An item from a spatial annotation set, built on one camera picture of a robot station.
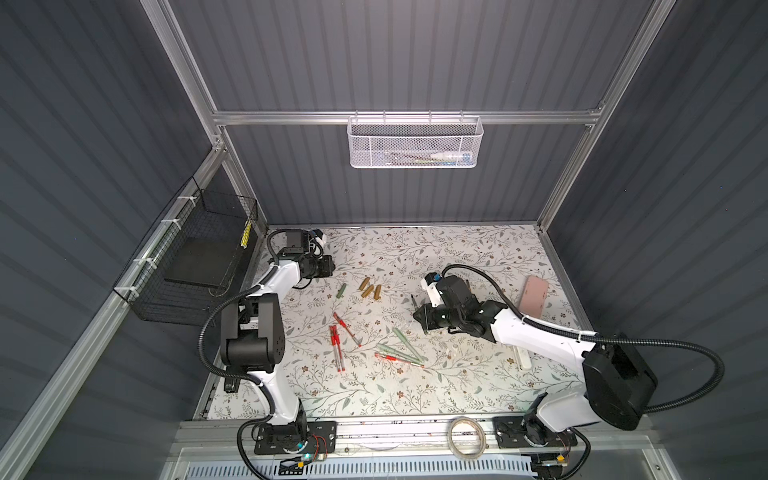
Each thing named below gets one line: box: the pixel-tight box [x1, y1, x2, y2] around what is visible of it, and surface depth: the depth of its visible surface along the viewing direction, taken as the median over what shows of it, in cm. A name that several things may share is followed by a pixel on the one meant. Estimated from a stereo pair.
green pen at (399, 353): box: [377, 344, 424, 365], surface depth 89 cm
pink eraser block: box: [518, 275, 549, 319], surface depth 98 cm
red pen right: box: [334, 325, 346, 372], surface depth 91 cm
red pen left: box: [330, 325, 341, 373], surface depth 93 cm
